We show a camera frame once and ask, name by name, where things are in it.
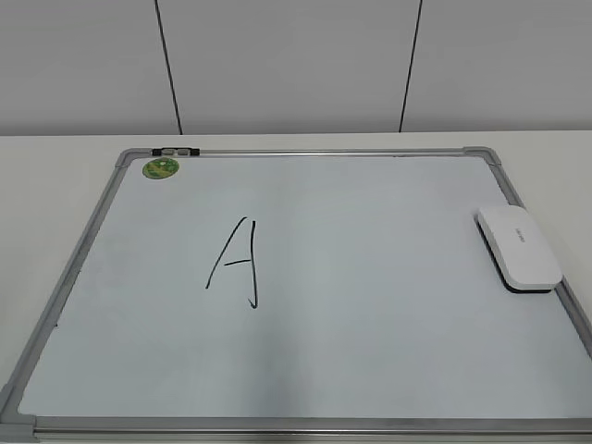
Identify white board with aluminium frame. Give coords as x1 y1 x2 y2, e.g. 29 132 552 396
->
1 147 591 442

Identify round green sticker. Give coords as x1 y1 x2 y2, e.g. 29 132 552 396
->
142 157 179 179

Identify white board eraser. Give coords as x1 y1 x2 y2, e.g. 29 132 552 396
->
475 204 563 292

